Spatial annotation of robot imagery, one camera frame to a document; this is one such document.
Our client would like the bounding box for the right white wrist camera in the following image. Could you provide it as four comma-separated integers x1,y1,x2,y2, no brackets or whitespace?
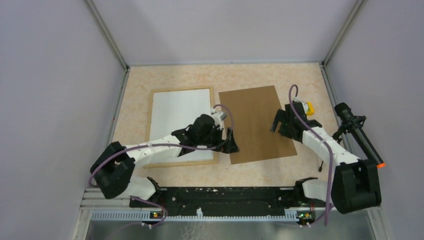
292,96,303,103

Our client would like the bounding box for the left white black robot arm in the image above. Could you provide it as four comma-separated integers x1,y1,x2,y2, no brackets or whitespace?
88,111,240,207

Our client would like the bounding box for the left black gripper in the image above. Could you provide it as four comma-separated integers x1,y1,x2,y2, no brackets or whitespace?
197,124,239,153

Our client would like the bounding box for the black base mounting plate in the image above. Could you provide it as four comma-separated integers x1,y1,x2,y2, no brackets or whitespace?
149,186,325,217

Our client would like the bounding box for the light wooden picture frame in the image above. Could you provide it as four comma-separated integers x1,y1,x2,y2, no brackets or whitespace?
143,86,220,169

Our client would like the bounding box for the yellow calculator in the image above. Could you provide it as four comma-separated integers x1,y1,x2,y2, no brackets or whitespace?
303,101,315,116

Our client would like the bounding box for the black microphone orange tip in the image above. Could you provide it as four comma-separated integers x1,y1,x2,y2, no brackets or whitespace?
332,102,386,169

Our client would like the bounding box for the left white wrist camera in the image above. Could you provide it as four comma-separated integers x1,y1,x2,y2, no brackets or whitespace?
210,108,228,129

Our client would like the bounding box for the brown frame backing board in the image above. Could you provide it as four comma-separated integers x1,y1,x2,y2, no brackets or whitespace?
219,85,297,165

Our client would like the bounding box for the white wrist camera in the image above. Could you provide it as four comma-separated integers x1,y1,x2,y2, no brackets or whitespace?
292,96,303,103
210,108,228,129

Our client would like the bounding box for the white toothed cable rail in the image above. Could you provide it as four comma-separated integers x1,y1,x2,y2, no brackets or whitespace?
90,209,300,223

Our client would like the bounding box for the black microphone tripod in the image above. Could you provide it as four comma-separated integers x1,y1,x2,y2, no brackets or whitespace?
317,115,368,173

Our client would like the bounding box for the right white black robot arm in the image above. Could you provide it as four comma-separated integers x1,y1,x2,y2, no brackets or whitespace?
270,102,384,214

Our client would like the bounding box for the sunflower photo print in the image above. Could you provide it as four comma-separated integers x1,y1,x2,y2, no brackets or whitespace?
149,88,216,164

